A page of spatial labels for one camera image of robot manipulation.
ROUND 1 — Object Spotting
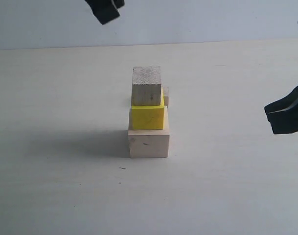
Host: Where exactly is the medium wooden cube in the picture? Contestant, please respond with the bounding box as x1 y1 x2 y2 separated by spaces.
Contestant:
131 66 162 106

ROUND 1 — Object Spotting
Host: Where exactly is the yellow cube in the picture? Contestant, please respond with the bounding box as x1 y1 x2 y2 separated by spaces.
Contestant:
129 88 167 130

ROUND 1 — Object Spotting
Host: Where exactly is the large light wooden cube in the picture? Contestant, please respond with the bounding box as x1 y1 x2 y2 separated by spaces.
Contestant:
128 106 170 158

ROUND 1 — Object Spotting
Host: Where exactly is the small wooden cube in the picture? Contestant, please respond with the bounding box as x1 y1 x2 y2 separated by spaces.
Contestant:
163 86 169 107

